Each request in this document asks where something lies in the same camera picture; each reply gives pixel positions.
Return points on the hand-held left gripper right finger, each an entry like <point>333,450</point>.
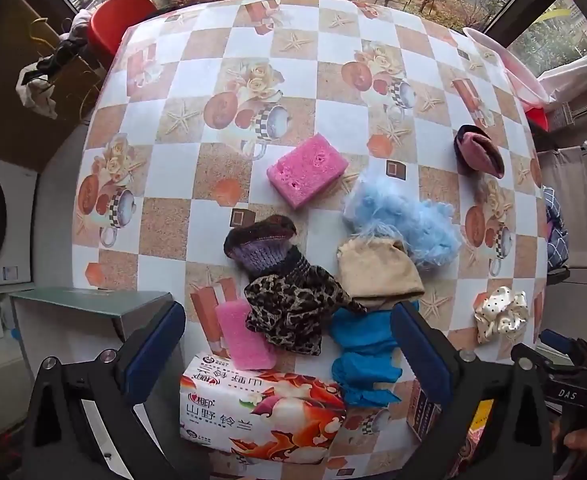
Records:
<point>423,355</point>

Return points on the large pink sponge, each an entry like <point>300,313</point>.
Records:
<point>307,170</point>

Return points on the green cardboard box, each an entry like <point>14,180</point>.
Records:
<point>83,302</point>

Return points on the pink and dark sock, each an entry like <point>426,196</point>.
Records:
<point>481,152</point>

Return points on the light blue fluffy cloth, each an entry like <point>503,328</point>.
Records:
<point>403,220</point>

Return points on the red chair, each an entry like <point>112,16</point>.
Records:
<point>118,22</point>

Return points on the grey folding chair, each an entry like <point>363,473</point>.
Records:
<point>576,180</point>

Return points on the white polka dot scrunchie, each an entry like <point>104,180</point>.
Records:
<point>501,312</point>

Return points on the white rag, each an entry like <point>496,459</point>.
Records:
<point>35,92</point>

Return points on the dark plaid cloth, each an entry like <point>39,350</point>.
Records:
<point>556,232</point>

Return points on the yellow packet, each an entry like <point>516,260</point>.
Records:
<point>481,417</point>

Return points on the red plastic stool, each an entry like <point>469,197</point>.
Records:
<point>537,116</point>

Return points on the beige knit sock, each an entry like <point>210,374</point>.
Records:
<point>376,272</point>

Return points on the purple brown knitted sock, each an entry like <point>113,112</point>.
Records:
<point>261,245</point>

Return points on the leopard print cloth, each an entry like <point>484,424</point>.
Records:
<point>293,310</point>

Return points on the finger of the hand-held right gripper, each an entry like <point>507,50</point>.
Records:
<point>556,339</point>

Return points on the pink plastic basin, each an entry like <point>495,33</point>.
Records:
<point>511,72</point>

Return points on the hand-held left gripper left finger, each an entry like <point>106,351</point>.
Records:
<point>156,347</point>

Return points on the small pink sponge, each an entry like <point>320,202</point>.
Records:
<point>246,332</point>

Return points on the floral tissue pack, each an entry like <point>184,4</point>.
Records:
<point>263,410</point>

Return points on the checkered printed tablecloth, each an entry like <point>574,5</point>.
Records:
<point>323,85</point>

